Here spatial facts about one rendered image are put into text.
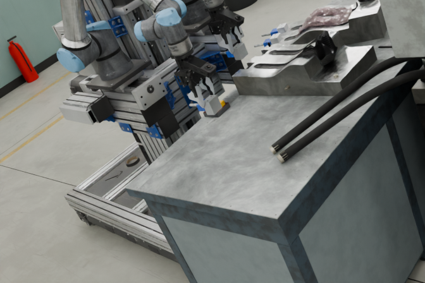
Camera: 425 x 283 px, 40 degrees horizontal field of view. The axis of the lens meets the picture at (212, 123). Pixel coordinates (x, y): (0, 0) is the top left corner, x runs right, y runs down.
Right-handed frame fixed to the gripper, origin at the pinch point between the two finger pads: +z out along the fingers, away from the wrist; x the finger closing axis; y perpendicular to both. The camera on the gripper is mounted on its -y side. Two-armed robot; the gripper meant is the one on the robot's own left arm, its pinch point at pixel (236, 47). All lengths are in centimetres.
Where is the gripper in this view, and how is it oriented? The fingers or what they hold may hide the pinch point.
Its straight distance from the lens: 248.3
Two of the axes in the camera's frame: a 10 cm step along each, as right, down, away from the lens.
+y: -7.3, -0.2, 6.8
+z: 3.7, 8.3, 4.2
